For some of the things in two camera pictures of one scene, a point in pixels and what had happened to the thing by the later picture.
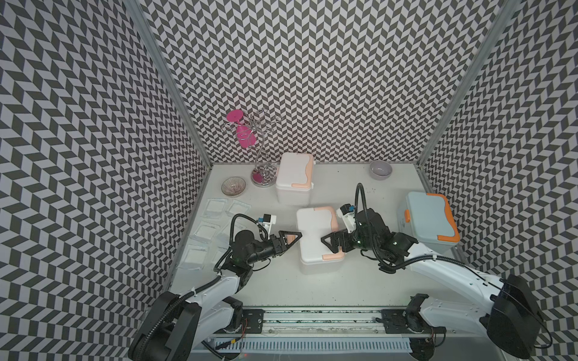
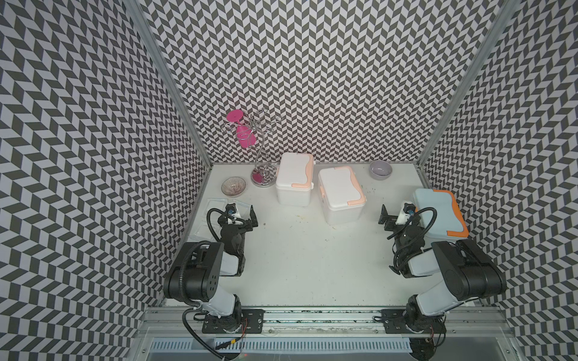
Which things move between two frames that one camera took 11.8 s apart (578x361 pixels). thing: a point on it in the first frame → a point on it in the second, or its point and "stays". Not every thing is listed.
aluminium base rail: [332, 322] stays
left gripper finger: [283, 233] → [253, 217]
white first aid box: [294, 179] stays
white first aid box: [313, 224] → [342, 198]
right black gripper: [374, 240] → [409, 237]
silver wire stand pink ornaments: [251, 128] stays
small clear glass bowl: [233, 186] stays
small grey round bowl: [380, 170] stays
